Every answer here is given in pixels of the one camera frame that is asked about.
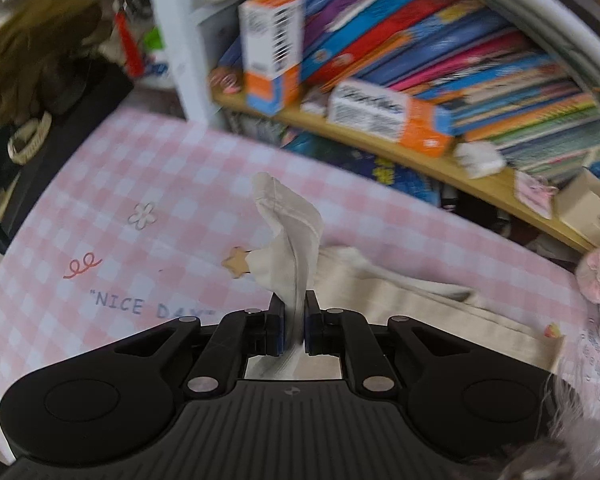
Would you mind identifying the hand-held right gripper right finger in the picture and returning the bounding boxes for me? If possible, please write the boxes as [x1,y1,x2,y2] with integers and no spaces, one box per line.
[303,290,483,402]

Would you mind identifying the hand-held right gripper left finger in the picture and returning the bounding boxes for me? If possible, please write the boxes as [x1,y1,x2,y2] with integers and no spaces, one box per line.
[111,294,286,402]

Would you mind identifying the cream garment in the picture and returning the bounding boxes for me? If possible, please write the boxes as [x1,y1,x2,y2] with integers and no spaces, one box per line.
[247,172,567,382]

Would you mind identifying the dark blue book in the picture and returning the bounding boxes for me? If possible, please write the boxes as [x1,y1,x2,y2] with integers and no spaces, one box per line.
[282,131,443,207]

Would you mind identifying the wooden bookshelf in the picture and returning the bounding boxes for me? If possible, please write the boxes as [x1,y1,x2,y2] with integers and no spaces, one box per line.
[211,0,600,257]

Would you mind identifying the pink checked mat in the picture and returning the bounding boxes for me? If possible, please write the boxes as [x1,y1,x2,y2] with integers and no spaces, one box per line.
[0,107,600,462]

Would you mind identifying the long orange white box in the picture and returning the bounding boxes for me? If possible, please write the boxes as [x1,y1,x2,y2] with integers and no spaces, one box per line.
[326,77,457,159]

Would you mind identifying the small white crumpled item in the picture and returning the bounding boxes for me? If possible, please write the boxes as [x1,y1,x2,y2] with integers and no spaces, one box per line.
[454,140,507,179]

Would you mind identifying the small pink card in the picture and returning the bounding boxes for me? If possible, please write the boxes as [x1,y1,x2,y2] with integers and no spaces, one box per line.
[512,170,559,220]

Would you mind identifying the tall orange white box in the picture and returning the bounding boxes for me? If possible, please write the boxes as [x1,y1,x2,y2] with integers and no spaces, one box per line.
[237,0,307,117]

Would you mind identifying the fluffy grey fur item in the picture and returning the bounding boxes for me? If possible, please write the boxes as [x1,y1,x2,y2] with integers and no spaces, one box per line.
[480,372,600,480]

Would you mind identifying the beige cardboard box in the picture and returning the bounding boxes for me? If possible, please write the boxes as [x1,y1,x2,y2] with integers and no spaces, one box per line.
[554,167,600,249]

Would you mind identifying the row of colourful books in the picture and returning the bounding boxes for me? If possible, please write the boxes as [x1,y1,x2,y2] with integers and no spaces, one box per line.
[220,0,600,182]

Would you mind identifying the red pointed item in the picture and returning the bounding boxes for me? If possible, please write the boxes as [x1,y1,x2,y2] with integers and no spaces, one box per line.
[114,10,147,79]

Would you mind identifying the brown furry item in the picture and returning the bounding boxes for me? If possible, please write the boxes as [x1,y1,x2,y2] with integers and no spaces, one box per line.
[0,0,107,127]

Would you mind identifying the black bag with strap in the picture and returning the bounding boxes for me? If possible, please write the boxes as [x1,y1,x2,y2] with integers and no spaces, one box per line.
[0,60,135,257]

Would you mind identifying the white shelf post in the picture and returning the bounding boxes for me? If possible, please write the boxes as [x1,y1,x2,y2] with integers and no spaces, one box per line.
[140,0,223,128]

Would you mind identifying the woven cream ring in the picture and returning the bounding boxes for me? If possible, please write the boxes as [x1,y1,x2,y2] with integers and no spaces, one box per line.
[7,111,54,164]

